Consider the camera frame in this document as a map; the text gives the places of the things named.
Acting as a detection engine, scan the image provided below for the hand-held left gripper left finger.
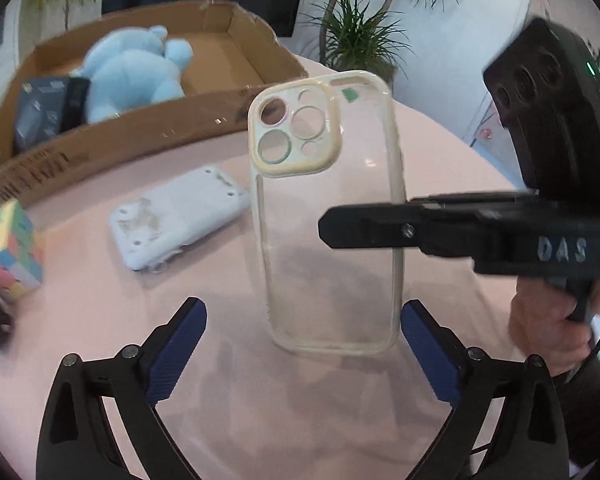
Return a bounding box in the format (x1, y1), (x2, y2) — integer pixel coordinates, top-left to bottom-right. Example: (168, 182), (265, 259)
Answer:
(36, 297), (208, 480)

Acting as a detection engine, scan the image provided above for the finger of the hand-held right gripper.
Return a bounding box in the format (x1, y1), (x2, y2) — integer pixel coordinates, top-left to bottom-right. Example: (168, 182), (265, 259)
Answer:
(318, 201), (481, 262)

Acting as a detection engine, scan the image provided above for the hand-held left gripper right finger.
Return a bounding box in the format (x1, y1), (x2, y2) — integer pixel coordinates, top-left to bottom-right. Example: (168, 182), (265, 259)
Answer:
(401, 299), (569, 480)

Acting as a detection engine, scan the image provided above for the clear phone case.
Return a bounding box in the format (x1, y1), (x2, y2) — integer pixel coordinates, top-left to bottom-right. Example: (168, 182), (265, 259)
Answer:
(247, 70), (407, 356)

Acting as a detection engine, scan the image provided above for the large cardboard box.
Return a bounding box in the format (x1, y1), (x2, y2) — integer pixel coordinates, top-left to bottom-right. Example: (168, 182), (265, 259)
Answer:
(0, 0), (309, 209)

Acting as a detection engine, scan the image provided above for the black charger box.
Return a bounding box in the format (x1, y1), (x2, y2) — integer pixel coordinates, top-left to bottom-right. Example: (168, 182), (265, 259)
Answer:
(12, 76), (91, 154)

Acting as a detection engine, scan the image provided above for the light blue plush toy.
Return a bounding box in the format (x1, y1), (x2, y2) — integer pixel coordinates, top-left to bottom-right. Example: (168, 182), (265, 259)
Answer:
(81, 25), (194, 124)

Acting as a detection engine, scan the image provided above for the person's right forearm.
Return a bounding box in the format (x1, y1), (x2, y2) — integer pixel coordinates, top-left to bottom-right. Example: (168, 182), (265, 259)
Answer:
(555, 352), (600, 468)

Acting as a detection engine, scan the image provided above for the person's right hand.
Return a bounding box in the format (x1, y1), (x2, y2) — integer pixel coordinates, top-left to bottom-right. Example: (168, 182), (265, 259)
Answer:
(509, 274), (600, 387)

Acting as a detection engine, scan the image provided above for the white plastic device shell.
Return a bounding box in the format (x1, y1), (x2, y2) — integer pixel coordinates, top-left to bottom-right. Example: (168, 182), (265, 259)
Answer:
(110, 165), (251, 274)

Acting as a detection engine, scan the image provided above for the potted palm plant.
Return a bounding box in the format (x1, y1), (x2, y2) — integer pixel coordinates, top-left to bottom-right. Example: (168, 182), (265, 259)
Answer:
(302, 0), (474, 87)

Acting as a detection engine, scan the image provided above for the pastel puzzle cube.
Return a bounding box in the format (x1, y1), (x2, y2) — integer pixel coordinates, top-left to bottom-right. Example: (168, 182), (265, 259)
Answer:
(0, 199), (46, 302)

